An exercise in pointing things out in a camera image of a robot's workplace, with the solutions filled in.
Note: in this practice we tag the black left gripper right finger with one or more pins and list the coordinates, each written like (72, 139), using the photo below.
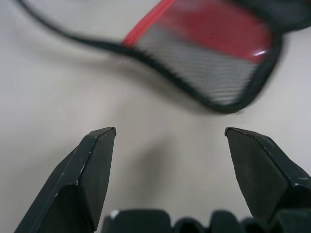
(264, 174)

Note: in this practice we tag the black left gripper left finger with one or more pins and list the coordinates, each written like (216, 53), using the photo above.
(73, 174)

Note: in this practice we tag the black and red paddle case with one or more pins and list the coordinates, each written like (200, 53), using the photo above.
(194, 72)

